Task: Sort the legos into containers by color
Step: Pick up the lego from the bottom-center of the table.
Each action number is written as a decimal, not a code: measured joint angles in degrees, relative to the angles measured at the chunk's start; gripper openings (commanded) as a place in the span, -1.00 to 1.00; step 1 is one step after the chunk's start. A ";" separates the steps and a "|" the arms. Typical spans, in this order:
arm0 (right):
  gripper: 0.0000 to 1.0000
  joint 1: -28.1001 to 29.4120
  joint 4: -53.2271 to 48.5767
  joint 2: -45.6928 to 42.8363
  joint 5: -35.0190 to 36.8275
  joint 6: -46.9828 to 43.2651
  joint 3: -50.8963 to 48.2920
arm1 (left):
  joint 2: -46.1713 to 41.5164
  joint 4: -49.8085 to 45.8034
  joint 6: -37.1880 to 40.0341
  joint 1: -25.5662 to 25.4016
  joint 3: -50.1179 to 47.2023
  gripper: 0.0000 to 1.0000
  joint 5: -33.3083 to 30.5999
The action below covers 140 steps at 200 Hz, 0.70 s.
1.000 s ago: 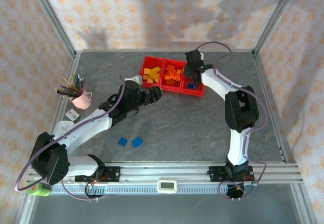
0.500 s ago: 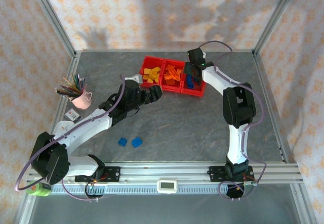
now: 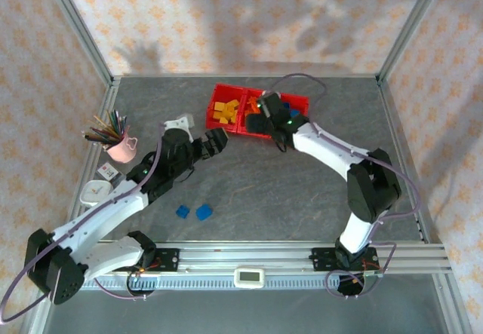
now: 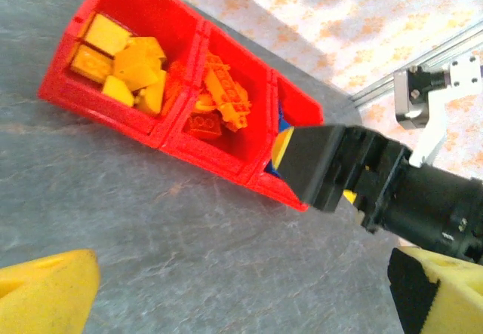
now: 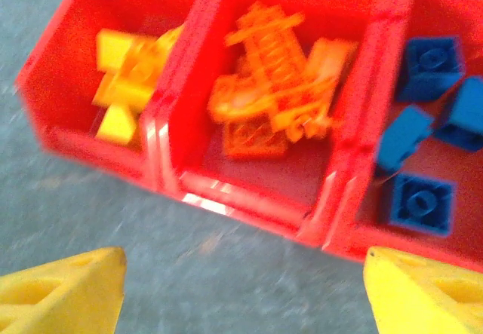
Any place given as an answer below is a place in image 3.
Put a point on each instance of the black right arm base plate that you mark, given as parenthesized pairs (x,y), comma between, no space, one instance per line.
(322,258)

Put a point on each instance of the bunch of coloured pencils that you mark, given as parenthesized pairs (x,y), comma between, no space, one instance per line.
(107,130)

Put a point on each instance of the white digital timer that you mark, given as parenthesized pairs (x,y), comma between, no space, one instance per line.
(249,277)

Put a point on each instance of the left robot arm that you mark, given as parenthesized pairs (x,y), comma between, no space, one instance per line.
(102,213)

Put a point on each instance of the small grey card box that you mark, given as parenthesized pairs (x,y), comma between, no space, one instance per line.
(108,172)

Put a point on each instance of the blue lego brick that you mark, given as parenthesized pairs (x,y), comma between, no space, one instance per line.
(183,211)
(287,106)
(204,212)
(294,114)

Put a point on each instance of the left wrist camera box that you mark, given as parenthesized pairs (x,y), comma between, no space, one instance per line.
(181,123)

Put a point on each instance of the pink cup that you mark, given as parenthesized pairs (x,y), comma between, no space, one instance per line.
(120,151)

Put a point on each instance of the aluminium frame post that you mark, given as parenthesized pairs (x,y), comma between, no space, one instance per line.
(413,21)
(75,21)

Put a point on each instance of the yellow studded lego brick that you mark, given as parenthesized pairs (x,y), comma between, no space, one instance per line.
(218,115)
(231,105)

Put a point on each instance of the aluminium side rail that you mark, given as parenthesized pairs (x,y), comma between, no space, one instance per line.
(388,115)
(107,104)

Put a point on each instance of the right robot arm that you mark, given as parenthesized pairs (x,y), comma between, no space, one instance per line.
(324,149)

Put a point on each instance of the aluminium mounting rail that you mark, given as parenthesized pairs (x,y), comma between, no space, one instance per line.
(245,255)

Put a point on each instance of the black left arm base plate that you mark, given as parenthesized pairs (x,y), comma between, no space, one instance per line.
(168,259)

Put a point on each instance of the white square clock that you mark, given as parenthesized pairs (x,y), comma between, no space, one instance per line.
(94,192)

